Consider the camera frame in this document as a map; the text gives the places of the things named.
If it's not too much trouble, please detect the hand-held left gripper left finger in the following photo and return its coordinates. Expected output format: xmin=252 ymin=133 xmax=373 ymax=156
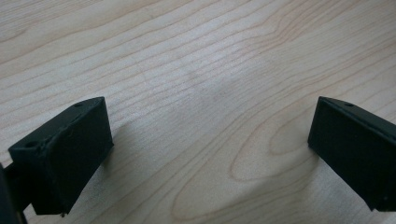
xmin=7 ymin=96 xmax=115 ymax=217

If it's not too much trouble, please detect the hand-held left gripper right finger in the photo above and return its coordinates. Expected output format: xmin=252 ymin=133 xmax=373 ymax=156
xmin=307 ymin=95 xmax=396 ymax=213

